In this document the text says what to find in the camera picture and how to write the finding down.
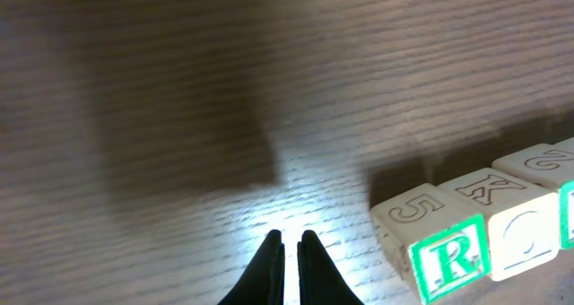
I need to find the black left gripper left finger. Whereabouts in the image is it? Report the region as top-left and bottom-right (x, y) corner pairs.
(218, 230), (285, 305)

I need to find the green R block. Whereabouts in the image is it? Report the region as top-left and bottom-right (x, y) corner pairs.
(370, 184), (491, 304)

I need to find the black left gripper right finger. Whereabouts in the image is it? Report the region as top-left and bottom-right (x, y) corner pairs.
(297, 230), (363, 305)

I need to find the yellow O block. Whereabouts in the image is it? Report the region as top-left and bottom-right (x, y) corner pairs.
(553, 137), (574, 153)
(439, 168), (560, 282)

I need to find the green B block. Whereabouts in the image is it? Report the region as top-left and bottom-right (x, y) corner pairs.
(491, 144), (573, 249)

